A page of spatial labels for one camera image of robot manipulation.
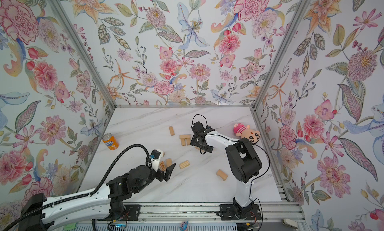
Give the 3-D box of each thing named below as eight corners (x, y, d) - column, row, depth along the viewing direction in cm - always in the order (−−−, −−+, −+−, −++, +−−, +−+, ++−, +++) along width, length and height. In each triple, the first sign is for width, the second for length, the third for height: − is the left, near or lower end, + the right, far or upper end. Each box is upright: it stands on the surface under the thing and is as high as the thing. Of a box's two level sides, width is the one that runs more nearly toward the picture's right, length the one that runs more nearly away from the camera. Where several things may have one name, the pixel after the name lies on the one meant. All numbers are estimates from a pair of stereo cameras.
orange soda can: (108, 150, 98) (100, 141, 89) (111, 142, 102) (103, 133, 93) (117, 150, 98) (110, 141, 89) (120, 142, 102) (113, 133, 93)
